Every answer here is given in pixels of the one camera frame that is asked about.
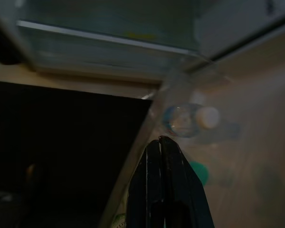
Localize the dark rug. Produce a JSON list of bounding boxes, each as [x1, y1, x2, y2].
[[0, 80, 153, 228]]

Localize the green round lid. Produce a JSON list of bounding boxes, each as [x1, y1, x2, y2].
[[189, 161, 210, 186]]

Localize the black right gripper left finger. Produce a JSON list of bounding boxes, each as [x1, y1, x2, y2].
[[125, 139, 162, 228]]

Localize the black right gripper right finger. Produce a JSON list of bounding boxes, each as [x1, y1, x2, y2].
[[158, 135, 215, 228]]

